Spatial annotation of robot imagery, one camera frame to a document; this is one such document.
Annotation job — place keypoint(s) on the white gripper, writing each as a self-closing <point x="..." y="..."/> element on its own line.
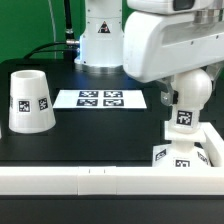
<point x="157" y="46"/>

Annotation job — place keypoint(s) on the white lamp base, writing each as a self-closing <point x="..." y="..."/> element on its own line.
<point x="181" y="152"/>

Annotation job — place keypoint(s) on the white lamp bulb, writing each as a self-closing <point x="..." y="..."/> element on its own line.
<point x="194" y="88"/>

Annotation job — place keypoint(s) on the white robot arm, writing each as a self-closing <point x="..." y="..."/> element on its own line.
<point x="101" y="44"/>

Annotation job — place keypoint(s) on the white lamp shade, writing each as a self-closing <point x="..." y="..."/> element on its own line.
<point x="30" y="109"/>

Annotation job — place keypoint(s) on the paper sheet with markers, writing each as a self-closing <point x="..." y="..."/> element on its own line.
<point x="100" y="99"/>

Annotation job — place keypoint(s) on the white fence wall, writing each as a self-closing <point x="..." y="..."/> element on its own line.
<point x="121" y="180"/>

